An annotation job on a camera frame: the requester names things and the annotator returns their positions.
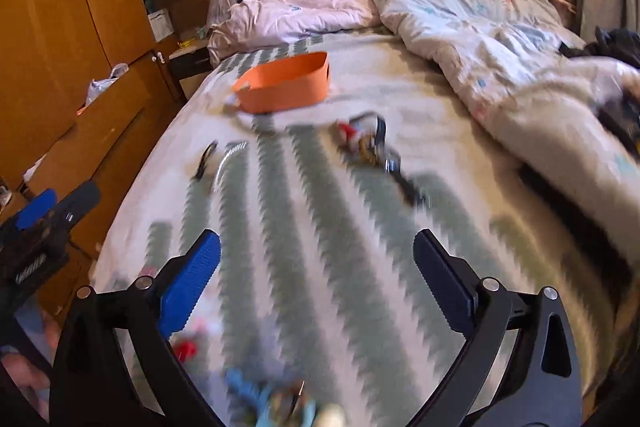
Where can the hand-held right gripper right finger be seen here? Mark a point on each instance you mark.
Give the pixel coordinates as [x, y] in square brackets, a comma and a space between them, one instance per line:
[442, 277]

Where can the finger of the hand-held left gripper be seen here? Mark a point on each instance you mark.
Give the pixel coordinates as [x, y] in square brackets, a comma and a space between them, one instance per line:
[35, 209]
[80, 202]

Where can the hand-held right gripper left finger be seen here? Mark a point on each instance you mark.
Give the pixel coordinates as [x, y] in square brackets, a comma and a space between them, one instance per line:
[192, 279]

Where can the green hair clip red balls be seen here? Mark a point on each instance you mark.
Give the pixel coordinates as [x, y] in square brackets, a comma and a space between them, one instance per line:
[185, 349]

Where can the thin black hair clip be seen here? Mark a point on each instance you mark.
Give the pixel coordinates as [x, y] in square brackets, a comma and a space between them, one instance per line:
[206, 154]

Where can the orange plastic basket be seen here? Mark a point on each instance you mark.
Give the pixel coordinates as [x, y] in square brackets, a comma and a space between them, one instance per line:
[285, 94]

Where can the plastic bag in drawer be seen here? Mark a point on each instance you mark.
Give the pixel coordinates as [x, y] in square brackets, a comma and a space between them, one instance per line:
[100, 87]

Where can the silver hair clip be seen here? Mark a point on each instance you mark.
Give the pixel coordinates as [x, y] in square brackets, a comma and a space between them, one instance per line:
[225, 164]

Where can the silver wristwatch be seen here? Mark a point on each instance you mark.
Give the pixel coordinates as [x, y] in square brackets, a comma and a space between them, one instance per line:
[395, 167]

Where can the small blue hair clip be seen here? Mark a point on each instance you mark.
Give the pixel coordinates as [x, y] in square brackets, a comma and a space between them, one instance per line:
[250, 392]

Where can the leaf patterned bedspread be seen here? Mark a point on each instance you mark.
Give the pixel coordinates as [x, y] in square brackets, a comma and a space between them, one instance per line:
[325, 217]

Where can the wooden wardrobe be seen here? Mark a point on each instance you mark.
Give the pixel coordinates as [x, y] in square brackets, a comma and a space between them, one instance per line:
[60, 32]

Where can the nightstand with dark drawer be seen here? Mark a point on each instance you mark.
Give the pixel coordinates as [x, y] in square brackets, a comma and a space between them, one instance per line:
[187, 67]

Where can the white box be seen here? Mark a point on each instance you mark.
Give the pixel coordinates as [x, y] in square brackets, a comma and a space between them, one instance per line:
[160, 24]

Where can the dark cloth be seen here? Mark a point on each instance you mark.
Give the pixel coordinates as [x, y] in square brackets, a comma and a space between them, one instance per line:
[622, 119]

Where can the light blue printed duvet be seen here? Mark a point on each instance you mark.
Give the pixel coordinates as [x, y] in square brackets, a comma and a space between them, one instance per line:
[475, 32]

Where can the pink duvet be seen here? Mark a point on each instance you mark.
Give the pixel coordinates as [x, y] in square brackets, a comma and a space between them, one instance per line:
[280, 19]

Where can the dark clothing pile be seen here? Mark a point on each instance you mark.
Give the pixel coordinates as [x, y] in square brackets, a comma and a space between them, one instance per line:
[615, 44]

